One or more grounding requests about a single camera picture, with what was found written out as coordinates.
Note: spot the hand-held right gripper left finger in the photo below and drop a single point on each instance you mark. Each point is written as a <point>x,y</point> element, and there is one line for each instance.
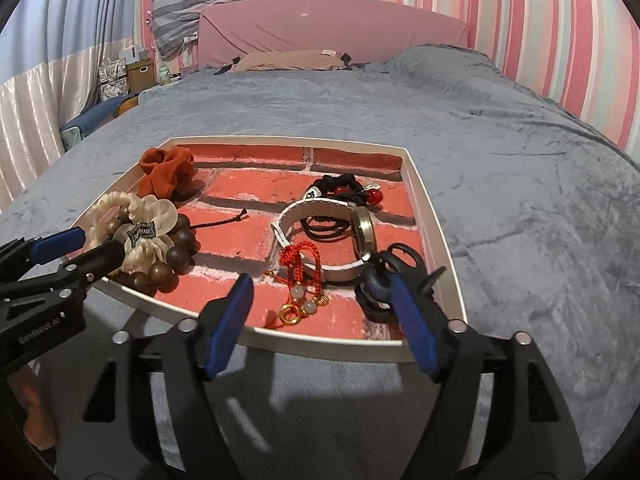
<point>227,327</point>

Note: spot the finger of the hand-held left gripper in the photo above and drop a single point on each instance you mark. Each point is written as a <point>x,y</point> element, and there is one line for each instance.
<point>95,260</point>
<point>57,242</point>

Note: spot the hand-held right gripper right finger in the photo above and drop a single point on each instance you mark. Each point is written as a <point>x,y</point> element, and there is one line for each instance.
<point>412,325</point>

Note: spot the black hair claw clip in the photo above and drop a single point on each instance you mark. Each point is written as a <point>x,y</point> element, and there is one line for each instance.
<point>372,280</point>

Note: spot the cream scrunchie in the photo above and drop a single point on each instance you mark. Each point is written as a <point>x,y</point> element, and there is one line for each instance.
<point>150,210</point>

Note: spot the brick print tray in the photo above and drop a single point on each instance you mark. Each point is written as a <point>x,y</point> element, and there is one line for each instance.
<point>240,240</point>

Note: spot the person's left hand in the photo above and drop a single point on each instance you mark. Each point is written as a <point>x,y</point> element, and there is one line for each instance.
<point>35,400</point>

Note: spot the orange scrunchie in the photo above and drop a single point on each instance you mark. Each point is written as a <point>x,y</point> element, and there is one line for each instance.
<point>167,170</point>

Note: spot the white satin curtain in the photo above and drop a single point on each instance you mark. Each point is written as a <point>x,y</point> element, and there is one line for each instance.
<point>30,125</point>

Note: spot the blue cushion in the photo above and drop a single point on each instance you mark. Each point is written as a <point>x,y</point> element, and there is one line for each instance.
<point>97,115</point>

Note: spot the patterned white box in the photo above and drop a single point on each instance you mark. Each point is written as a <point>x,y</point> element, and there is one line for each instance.
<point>112,82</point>

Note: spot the grey velvet blanket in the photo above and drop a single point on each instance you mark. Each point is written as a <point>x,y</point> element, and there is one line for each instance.
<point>525,185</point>

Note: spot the cardboard box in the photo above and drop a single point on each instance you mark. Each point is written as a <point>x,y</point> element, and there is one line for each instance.
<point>140,76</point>

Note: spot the small white box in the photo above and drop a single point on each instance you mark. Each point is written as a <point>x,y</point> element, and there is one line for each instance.
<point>132,54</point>

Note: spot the blue curtain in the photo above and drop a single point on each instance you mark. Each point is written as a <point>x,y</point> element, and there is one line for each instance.
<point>65,10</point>

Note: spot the beige pillow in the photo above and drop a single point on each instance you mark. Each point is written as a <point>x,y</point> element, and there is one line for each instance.
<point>290,60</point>

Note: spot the pink headboard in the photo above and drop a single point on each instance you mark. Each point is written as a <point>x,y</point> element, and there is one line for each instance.
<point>325,25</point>

